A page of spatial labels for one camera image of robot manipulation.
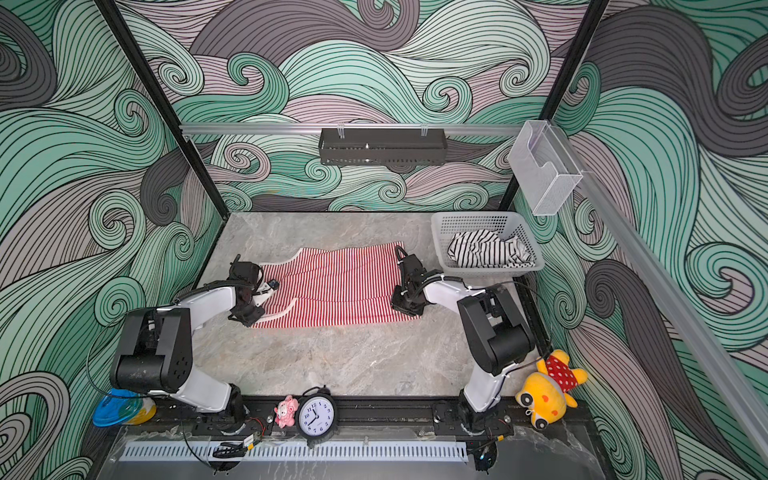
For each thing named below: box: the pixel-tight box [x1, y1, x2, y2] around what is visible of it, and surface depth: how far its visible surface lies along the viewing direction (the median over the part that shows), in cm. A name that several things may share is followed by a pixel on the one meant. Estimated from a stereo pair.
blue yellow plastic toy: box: [92, 388, 157, 426], surface depth 68 cm
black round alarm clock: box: [296, 385, 339, 446], surface depth 73 cm
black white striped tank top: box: [448, 229, 535, 268], surface depth 106 cm
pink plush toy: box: [274, 395, 299, 429], surface depth 73 cm
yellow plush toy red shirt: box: [515, 349, 588, 430], surface depth 74 cm
